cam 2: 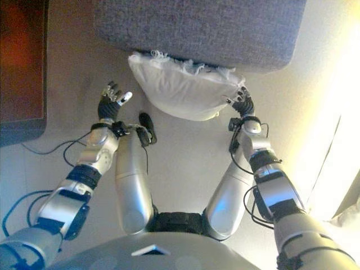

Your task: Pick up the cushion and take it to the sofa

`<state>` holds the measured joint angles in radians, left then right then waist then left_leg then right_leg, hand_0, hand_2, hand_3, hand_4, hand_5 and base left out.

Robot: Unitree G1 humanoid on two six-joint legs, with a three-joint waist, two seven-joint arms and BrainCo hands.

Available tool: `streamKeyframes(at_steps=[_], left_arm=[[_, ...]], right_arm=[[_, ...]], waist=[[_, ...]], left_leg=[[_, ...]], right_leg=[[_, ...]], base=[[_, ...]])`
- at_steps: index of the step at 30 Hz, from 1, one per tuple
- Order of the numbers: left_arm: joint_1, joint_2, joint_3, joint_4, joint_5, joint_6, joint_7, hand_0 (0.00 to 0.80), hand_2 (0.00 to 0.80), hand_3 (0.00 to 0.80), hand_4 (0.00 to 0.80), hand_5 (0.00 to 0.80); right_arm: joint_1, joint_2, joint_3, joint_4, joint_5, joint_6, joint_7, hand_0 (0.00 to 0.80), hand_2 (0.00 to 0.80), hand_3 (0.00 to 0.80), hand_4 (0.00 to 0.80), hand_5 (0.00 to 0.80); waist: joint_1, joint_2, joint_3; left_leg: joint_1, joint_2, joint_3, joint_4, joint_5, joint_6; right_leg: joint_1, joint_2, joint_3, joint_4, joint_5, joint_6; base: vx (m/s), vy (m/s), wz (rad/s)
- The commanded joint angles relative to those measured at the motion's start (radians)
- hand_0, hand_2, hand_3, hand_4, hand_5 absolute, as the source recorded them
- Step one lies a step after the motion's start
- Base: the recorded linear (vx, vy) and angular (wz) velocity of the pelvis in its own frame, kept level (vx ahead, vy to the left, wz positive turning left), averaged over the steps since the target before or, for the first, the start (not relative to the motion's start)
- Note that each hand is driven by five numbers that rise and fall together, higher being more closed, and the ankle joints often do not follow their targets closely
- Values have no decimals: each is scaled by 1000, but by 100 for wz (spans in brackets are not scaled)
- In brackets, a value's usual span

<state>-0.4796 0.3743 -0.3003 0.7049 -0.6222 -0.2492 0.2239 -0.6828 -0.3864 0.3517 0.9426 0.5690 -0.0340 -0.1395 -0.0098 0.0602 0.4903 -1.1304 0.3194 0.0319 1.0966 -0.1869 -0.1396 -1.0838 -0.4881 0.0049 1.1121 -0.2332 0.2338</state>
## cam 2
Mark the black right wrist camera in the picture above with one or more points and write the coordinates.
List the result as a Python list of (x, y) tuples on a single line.
[(234, 124)]

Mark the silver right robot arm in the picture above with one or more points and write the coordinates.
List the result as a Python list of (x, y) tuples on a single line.
[(281, 191)]

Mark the silver left robot leg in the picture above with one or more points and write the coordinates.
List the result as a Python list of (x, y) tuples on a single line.
[(130, 182)]

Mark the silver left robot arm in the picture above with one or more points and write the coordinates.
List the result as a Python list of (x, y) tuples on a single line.
[(95, 152)]

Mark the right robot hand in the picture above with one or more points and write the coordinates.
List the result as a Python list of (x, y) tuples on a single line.
[(244, 105)]

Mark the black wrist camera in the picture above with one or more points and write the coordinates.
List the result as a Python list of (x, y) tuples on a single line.
[(234, 124), (121, 129)]

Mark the silver right robot leg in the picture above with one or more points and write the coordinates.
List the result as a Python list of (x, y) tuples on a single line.
[(225, 202)]

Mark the white fringed cushion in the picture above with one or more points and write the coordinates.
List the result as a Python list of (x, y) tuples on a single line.
[(182, 90)]

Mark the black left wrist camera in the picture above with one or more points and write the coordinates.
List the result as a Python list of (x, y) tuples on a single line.
[(121, 129)]

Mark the grey robot torso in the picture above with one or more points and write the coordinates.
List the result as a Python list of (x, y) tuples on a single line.
[(157, 253)]

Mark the grey fabric armchair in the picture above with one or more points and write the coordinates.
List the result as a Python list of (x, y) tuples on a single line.
[(197, 28)]

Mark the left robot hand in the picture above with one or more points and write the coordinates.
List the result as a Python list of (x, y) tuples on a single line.
[(108, 108)]

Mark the silver robot leg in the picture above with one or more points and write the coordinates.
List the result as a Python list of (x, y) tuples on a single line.
[(130, 182), (225, 202)]

